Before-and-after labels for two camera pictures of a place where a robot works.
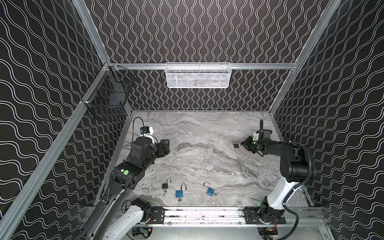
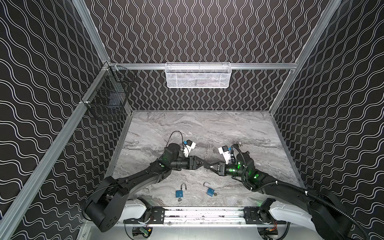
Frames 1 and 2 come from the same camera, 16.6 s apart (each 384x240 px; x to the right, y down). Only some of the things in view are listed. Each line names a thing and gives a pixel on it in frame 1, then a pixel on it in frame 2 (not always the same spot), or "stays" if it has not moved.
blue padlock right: (210, 191) stays
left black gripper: (163, 147) -> (190, 162)
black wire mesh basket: (108, 98) stays
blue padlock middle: (179, 193) stays
